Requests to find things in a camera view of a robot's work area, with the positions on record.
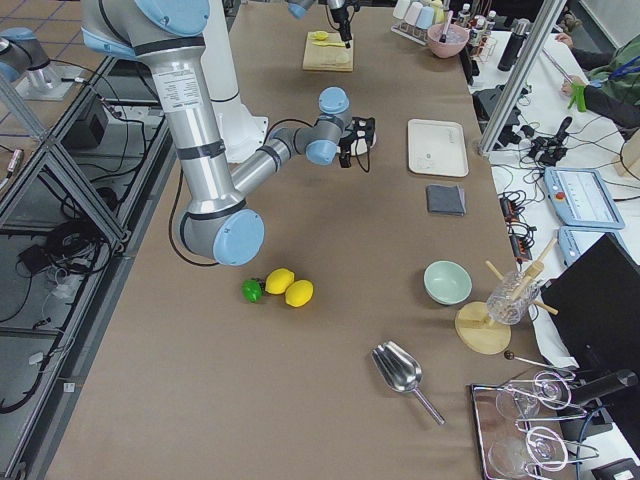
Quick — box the blue plastic cup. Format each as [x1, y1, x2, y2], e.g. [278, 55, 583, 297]
[416, 5, 434, 30]

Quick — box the clear textured glass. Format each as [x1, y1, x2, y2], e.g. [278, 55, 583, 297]
[486, 271, 539, 325]

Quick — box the wine glass upper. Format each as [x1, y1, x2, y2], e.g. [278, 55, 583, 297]
[495, 371, 587, 423]

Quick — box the wine glass lower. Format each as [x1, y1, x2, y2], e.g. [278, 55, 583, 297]
[485, 426, 599, 479]

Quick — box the upper yellow lemon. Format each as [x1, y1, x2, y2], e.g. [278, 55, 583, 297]
[284, 279, 314, 308]

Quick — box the grey folded cloth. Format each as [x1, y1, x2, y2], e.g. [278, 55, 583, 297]
[426, 184, 466, 216]

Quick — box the black thermos bottle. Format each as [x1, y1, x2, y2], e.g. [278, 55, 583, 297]
[497, 18, 530, 72]

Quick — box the wooden cup stand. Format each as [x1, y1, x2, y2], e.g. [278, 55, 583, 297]
[455, 237, 558, 355]

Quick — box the yellow lemon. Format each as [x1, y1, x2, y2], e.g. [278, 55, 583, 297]
[265, 268, 295, 295]
[284, 279, 314, 308]

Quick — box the wine glass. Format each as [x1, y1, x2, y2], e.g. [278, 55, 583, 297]
[495, 371, 587, 423]
[485, 426, 599, 479]

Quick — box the metal black-tipped utensil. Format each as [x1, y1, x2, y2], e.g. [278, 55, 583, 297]
[439, 10, 454, 44]

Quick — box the cream rabbit tray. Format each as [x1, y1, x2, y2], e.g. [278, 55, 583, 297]
[407, 119, 469, 178]

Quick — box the green lime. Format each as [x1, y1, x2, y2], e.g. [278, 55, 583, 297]
[241, 278, 264, 303]

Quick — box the black monitor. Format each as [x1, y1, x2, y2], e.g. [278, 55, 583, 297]
[542, 233, 639, 372]

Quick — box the person's dark sleeve forearm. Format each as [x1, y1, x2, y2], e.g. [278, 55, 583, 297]
[584, 86, 639, 129]

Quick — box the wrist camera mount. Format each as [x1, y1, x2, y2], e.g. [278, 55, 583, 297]
[352, 117, 376, 148]

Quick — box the person's hand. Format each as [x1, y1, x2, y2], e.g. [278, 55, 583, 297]
[561, 76, 586, 99]

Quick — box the pink plastic cup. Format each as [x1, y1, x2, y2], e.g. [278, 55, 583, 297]
[404, 1, 423, 26]

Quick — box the aluminium camera post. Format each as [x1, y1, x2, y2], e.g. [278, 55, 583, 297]
[477, 0, 566, 157]

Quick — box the small yellow item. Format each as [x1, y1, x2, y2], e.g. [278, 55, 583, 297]
[308, 31, 329, 41]

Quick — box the lower yellow lemon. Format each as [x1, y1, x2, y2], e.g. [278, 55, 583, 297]
[265, 268, 295, 295]

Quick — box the yellow-green plastic cup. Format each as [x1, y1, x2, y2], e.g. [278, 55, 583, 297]
[429, 0, 446, 24]

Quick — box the blue teach pendant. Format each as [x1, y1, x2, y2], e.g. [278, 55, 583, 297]
[557, 226, 626, 267]
[543, 167, 625, 230]

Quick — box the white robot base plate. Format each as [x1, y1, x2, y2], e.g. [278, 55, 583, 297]
[213, 98, 269, 164]

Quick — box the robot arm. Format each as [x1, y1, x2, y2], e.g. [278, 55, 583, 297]
[82, 1, 352, 266]
[286, 0, 360, 49]

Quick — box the white wire cup rack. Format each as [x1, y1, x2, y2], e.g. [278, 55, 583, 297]
[391, 22, 427, 46]

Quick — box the black tray frame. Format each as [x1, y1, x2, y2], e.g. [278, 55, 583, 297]
[467, 382, 640, 480]

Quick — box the mint green bowl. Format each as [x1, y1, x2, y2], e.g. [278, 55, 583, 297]
[423, 260, 472, 305]

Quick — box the pink ice bowl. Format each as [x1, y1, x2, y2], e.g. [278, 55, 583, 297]
[427, 24, 469, 59]

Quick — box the metal ice scoop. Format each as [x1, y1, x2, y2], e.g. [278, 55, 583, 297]
[371, 340, 446, 426]

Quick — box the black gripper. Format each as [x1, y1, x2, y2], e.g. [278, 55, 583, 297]
[338, 131, 356, 168]
[327, 0, 360, 49]

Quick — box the wooden cutting board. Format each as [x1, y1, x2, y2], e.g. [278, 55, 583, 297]
[302, 32, 354, 72]

